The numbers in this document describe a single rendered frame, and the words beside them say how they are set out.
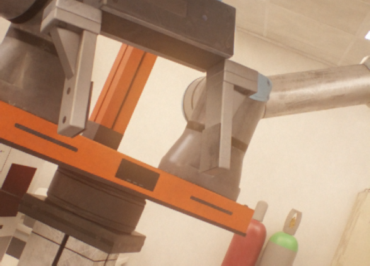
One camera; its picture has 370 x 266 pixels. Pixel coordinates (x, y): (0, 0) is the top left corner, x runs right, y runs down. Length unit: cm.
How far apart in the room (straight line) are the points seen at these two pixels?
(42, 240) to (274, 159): 400
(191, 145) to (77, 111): 61
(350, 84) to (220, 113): 79
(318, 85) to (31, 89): 64
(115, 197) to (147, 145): 403
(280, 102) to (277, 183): 364
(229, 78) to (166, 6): 9
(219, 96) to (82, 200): 43
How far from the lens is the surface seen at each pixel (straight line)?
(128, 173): 94
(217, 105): 56
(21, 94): 86
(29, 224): 451
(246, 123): 109
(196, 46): 56
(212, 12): 57
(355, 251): 457
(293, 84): 128
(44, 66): 87
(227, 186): 107
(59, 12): 50
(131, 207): 96
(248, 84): 58
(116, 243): 93
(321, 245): 492
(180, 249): 491
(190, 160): 106
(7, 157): 219
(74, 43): 51
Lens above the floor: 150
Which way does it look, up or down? 5 degrees up
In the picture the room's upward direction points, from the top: 23 degrees clockwise
